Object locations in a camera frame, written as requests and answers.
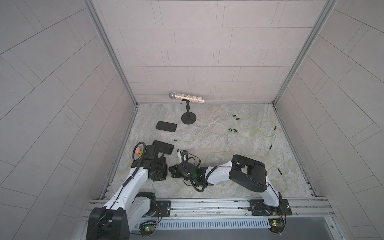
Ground pink yellow small toy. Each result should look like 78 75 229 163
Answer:
135 146 144 156

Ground green circuit board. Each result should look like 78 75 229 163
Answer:
139 221 159 237
268 219 286 234

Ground black smartphone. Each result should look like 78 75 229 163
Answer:
152 140 175 155
156 121 178 133

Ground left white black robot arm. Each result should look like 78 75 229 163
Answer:
86 142 167 240

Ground left green circuit board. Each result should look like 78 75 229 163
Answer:
139 221 159 237

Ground black round microphone stand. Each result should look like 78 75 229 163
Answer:
181 99 197 125

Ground glitter silver microphone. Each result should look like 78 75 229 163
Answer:
169 92 205 104

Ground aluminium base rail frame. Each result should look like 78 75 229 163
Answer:
157 197 336 222

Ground green wired earphones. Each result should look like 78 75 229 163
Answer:
173 128 248 143
227 114 277 159
173 149 290 194

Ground right green circuit board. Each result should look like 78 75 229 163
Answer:
268 219 286 234

